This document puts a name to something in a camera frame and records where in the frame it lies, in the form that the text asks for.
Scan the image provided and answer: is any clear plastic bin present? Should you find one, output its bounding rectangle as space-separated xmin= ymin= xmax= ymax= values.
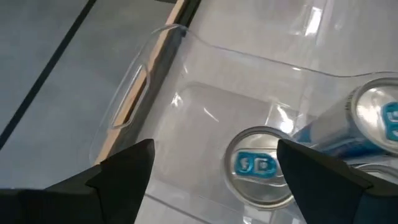
xmin=89 ymin=24 xmax=398 ymax=224

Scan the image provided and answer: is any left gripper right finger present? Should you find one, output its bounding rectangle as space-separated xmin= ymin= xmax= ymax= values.
xmin=276 ymin=139 xmax=398 ymax=224

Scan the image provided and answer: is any wooden table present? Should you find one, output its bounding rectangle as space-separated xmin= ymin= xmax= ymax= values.
xmin=93 ymin=0 xmax=187 ymax=166

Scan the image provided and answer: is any slim silver blue energy can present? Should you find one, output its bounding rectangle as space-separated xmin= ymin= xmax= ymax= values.
xmin=292 ymin=77 xmax=398 ymax=156
xmin=223 ymin=126 xmax=296 ymax=211

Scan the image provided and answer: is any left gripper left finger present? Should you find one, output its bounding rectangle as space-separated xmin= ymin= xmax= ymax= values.
xmin=0 ymin=139 xmax=155 ymax=224

